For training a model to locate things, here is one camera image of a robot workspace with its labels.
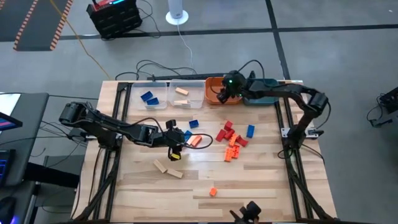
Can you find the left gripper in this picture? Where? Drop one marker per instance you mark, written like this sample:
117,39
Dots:
174,138

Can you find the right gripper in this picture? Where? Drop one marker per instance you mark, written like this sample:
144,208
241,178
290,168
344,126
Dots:
234,82

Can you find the blue toy block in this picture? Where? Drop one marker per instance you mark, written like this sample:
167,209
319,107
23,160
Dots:
188,135
194,124
250,131
146,96
153,101

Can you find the pale wooden wedge block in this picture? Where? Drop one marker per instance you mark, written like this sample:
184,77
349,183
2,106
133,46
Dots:
190,140
182,103

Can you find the red toy block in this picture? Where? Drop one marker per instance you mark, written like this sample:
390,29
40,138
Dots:
228,125
229,134
220,135
242,142

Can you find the plain wooden block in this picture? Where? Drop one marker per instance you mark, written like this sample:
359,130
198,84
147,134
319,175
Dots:
174,173
160,166
182,91

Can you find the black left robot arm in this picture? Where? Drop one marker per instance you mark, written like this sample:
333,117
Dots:
124,128

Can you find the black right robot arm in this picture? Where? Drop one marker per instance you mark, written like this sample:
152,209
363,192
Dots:
280,90

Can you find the orange plastic bin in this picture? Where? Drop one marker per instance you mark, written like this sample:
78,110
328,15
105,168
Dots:
210,96

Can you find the clear plastic bin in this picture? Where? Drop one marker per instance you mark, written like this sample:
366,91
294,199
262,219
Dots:
155,87
194,93

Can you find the teal plastic bin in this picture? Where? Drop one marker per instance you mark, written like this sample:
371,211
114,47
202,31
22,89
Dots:
264,101

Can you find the black power strip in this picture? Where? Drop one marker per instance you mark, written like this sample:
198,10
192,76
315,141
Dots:
186,76

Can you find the small orange toy block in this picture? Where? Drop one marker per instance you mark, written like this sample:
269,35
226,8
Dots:
213,192

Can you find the black clamp-shaped object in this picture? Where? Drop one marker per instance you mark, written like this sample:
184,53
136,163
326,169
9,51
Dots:
250,211

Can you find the black equipment crate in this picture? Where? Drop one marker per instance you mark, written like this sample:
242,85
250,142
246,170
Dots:
115,18

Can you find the dark grey side desk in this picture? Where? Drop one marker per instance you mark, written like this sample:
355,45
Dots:
28,140

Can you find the black floor device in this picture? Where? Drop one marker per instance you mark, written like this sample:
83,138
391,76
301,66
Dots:
387,105

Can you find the small dark monitor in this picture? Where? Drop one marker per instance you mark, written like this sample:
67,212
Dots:
9,123

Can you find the keyboard with blue backlight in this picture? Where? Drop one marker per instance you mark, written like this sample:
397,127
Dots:
4,168

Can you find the hazard-striped black floor mat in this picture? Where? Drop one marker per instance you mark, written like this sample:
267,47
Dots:
34,25

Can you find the small black post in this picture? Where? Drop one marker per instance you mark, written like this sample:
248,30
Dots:
252,74

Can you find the white pedestal device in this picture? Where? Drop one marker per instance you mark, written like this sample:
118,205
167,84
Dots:
177,15

